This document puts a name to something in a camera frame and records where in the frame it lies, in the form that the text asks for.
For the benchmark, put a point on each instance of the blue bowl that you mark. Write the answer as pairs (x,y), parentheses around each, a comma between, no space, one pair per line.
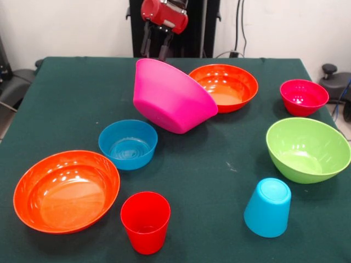
(128,145)

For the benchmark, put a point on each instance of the large pink bowl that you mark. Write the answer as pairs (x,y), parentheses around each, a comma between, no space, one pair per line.
(170,104)

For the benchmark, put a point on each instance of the dark green tablecloth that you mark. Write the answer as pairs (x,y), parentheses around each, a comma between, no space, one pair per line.
(214,219)

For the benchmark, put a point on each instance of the light blue cup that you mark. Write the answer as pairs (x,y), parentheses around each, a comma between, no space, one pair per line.
(267,208)

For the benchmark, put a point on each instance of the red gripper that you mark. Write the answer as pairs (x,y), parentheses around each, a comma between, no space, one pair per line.
(161,16)

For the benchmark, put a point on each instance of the red cup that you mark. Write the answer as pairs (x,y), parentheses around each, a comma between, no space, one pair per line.
(145,222)

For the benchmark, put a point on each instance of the small crimson bowl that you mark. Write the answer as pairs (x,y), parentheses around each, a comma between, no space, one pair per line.
(303,98)

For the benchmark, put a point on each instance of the orange bowl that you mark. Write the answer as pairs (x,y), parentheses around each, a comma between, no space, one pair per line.
(230,87)
(65,191)

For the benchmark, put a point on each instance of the black caster leg with knob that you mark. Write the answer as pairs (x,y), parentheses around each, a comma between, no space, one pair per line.
(336,82)
(16,82)

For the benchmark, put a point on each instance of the green bowl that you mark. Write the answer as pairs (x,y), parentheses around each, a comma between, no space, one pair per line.
(307,150)

